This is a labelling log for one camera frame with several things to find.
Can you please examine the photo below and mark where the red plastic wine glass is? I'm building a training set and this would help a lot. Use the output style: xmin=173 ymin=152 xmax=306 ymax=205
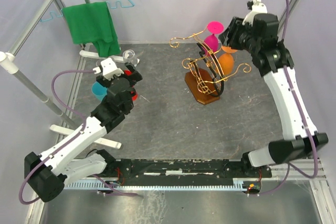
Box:
xmin=124 ymin=70 xmax=138 ymax=101

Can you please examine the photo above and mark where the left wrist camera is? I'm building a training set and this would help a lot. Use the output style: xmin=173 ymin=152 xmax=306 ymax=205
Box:
xmin=93 ymin=58 xmax=124 ymax=80

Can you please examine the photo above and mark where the orange plastic wine glass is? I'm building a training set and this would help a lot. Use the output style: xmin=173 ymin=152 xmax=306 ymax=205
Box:
xmin=218 ymin=46 xmax=237 ymax=75

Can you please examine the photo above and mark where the gold wire wine glass rack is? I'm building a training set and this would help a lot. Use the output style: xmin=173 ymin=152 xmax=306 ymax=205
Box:
xmin=169 ymin=28 xmax=251 ymax=105

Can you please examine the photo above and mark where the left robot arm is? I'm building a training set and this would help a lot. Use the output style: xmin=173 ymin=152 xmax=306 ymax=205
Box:
xmin=19 ymin=59 xmax=142 ymax=205

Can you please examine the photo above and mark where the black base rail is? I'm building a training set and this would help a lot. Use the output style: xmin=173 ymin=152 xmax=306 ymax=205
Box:
xmin=98 ymin=158 xmax=271 ymax=186

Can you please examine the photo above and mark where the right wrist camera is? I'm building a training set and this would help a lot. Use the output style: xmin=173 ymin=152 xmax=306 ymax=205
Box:
xmin=243 ymin=0 xmax=268 ymax=26

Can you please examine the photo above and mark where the pink plastic wine glass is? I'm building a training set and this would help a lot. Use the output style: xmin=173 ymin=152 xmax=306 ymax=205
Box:
xmin=204 ymin=21 xmax=224 ymax=52

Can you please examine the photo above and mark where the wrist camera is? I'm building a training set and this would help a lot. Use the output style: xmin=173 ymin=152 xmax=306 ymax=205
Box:
xmin=93 ymin=58 xmax=124 ymax=80
xmin=243 ymin=0 xmax=268 ymax=26

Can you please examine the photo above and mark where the green cloth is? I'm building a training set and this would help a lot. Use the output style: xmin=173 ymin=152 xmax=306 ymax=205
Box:
xmin=62 ymin=2 xmax=121 ymax=58

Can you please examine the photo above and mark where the clear wine glass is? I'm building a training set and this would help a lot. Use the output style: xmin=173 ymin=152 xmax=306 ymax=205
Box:
xmin=96 ymin=59 xmax=103 ymax=70

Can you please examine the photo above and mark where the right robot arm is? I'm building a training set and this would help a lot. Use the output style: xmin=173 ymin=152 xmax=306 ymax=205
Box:
xmin=219 ymin=13 xmax=329 ymax=177

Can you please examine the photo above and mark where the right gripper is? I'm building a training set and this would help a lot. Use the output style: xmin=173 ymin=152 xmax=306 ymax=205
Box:
xmin=217 ymin=16 xmax=260 ymax=54

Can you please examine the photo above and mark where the blue plastic wine glass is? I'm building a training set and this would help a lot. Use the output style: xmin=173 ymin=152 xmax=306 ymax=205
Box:
xmin=91 ymin=82 xmax=107 ymax=101

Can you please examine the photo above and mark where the small clear glass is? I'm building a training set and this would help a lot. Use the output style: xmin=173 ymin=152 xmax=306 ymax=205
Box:
xmin=122 ymin=49 xmax=140 ymax=67

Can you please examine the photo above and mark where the light blue cable duct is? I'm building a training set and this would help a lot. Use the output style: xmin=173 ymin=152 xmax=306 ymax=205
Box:
xmin=64 ymin=179 xmax=254 ymax=192

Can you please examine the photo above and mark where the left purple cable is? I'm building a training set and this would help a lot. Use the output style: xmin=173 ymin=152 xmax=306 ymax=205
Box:
xmin=18 ymin=69 xmax=139 ymax=206

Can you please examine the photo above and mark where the white clothes rack stand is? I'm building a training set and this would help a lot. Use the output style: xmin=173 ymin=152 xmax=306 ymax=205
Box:
xmin=1 ymin=0 xmax=134 ymax=135

